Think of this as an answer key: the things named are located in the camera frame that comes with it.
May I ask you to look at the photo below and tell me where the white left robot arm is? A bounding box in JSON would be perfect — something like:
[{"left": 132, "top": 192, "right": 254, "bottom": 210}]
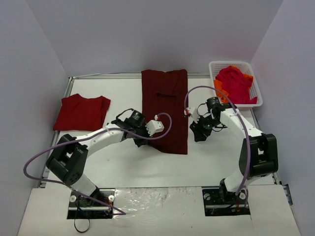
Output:
[{"left": 46, "top": 110, "right": 149, "bottom": 206}]

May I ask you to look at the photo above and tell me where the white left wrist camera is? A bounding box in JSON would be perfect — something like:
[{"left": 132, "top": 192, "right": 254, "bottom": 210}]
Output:
[{"left": 145, "top": 115, "right": 164, "bottom": 137}]

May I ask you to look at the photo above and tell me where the folded red t shirt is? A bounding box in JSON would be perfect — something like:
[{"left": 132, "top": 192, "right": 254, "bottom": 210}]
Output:
[{"left": 53, "top": 94, "right": 111, "bottom": 131}]

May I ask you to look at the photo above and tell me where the crimson pink t shirt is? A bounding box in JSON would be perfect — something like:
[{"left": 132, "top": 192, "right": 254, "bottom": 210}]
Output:
[{"left": 214, "top": 65, "right": 257, "bottom": 104}]

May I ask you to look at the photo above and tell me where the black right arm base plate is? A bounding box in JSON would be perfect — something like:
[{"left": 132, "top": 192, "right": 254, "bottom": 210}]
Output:
[{"left": 202, "top": 187, "right": 251, "bottom": 217}]

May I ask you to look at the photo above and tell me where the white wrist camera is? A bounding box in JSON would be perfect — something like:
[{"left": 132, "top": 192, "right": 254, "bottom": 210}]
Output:
[
  {"left": 184, "top": 107, "right": 201, "bottom": 123},
  {"left": 145, "top": 115, "right": 164, "bottom": 137}
]

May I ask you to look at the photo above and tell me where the white plastic laundry basket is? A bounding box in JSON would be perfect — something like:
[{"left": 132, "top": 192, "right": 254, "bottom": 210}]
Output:
[{"left": 209, "top": 61, "right": 263, "bottom": 109}]

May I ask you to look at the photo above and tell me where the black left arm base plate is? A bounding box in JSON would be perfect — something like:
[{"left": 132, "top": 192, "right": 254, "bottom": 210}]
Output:
[{"left": 67, "top": 191, "right": 113, "bottom": 219}]

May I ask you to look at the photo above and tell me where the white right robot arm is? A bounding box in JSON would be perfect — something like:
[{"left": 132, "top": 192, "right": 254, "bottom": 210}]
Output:
[{"left": 184, "top": 97, "right": 279, "bottom": 203}]

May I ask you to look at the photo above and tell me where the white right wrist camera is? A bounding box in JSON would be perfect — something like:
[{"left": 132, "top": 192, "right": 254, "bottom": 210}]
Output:
[{"left": 184, "top": 107, "right": 201, "bottom": 123}]

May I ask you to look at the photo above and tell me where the dark maroon t shirt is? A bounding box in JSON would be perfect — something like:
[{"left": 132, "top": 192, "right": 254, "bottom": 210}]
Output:
[{"left": 141, "top": 69, "right": 189, "bottom": 155}]

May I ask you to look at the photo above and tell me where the orange t shirt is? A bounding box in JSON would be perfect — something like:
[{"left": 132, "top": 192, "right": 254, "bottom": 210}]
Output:
[{"left": 214, "top": 73, "right": 257, "bottom": 104}]

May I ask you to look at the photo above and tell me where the thin black cable loop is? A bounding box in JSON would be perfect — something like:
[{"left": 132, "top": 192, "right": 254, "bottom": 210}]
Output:
[{"left": 74, "top": 216, "right": 91, "bottom": 234}]

